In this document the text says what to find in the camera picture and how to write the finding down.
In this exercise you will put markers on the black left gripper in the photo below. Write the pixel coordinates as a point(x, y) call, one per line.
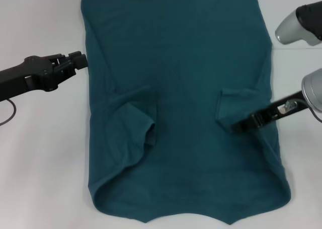
point(27, 73)

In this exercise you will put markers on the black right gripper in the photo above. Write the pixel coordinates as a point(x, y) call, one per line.
point(284, 109)

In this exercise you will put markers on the blue t-shirt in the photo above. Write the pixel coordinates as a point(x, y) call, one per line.
point(181, 63)

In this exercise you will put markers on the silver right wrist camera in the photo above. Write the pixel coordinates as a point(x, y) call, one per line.
point(299, 25)

